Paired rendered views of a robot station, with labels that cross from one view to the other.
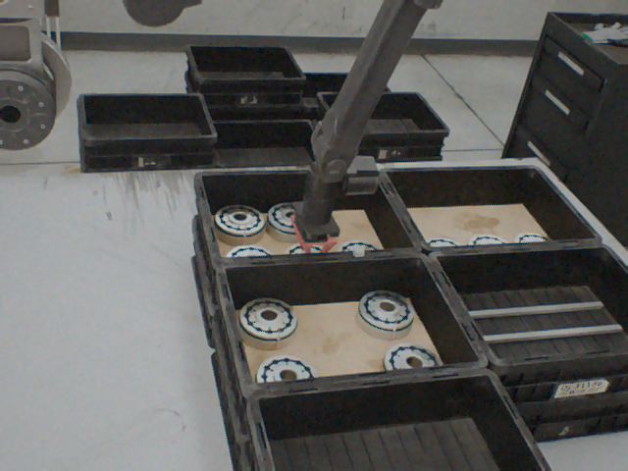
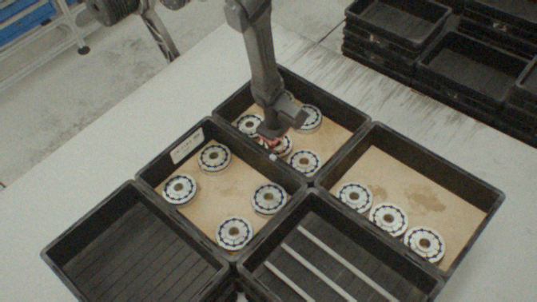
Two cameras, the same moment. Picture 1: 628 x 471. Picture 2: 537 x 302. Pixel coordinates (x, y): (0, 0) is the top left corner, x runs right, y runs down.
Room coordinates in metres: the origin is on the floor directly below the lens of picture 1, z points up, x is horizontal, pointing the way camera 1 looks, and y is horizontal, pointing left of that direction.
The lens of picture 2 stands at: (0.82, -0.78, 2.00)
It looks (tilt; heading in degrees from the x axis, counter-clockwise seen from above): 53 degrees down; 68
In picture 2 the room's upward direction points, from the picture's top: 6 degrees counter-clockwise
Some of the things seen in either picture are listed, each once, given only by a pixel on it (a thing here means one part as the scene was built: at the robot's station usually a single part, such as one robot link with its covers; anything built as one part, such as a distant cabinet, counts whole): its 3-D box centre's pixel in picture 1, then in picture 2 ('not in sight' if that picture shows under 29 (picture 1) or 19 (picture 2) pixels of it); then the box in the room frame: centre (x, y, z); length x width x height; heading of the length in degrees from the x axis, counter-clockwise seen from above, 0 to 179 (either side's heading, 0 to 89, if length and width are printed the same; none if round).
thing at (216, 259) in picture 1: (303, 215); (289, 118); (1.26, 0.03, 0.92); 0.40 x 0.30 x 0.02; 110
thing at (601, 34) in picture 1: (610, 32); not in sight; (2.78, -0.93, 0.88); 0.25 x 0.19 x 0.03; 112
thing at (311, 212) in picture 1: (317, 208); (274, 118); (1.20, 0.00, 0.98); 0.10 x 0.07 x 0.07; 24
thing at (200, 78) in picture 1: (239, 116); (504, 34); (2.67, 0.35, 0.37); 0.40 x 0.30 x 0.45; 112
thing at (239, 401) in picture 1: (340, 340); (221, 192); (0.98, -0.08, 0.87); 0.40 x 0.30 x 0.11; 110
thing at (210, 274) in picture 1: (300, 235); (290, 129); (1.26, 0.03, 0.87); 0.40 x 0.30 x 0.11; 110
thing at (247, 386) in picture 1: (345, 317); (219, 182); (0.98, -0.08, 0.92); 0.40 x 0.30 x 0.02; 110
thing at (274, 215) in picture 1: (291, 217); (305, 116); (1.33, 0.05, 0.86); 0.10 x 0.10 x 0.01
